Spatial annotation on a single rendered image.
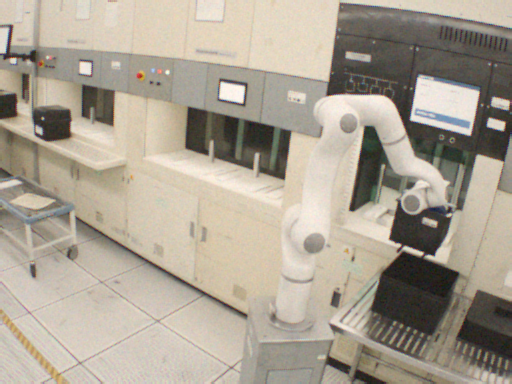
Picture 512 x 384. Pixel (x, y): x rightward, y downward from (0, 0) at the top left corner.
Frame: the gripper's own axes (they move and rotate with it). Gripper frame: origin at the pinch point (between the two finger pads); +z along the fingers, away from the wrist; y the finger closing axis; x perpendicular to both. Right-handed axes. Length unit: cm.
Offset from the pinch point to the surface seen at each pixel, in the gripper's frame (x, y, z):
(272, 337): -49, -25, -69
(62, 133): -41, -289, 1
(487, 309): -39, 39, -11
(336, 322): -49, -12, -45
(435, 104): 31.3, -9.2, 15.0
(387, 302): -42, 1, -29
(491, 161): 14.6, 20.8, 10.5
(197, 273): -107, -135, 13
